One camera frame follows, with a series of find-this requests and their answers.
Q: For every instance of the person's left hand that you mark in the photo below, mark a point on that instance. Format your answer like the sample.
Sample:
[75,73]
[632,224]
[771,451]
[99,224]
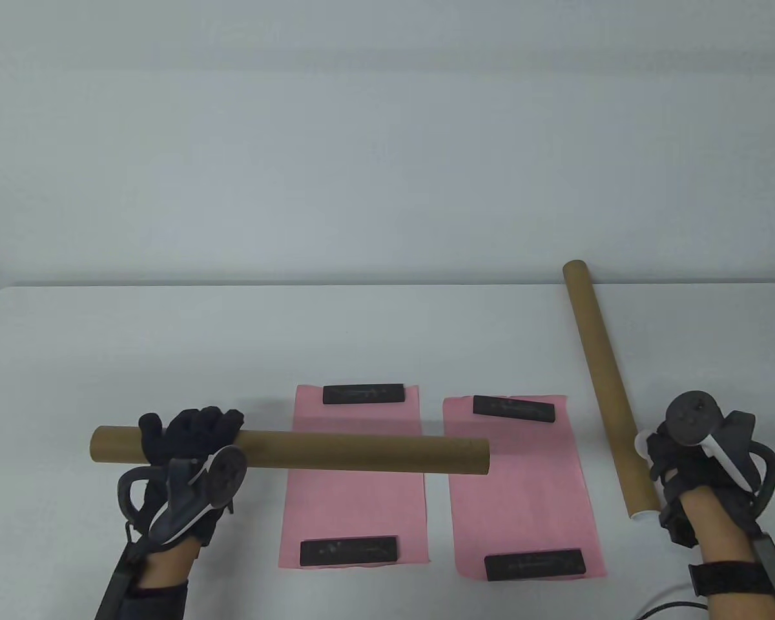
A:
[194,429]

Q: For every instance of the black bar paperweight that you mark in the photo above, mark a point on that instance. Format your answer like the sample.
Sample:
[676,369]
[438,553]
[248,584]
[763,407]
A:
[510,408]
[361,394]
[536,565]
[349,551]

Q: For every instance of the gray tracking controller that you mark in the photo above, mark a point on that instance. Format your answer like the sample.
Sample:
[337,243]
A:
[223,478]
[691,416]

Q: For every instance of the brown cardboard mailing tube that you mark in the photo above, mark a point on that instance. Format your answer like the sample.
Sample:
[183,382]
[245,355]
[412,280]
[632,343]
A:
[361,452]
[597,361]

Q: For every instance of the person's right hand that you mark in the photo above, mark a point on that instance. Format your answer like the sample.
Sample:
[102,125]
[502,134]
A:
[675,471]

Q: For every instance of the pink paper sheet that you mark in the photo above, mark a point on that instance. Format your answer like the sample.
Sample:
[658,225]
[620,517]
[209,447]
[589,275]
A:
[523,491]
[355,510]

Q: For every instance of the person's right forearm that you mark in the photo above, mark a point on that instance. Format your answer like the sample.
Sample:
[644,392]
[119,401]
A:
[717,523]

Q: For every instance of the person's left forearm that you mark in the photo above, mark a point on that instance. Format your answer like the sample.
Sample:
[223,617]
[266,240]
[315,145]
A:
[168,568]

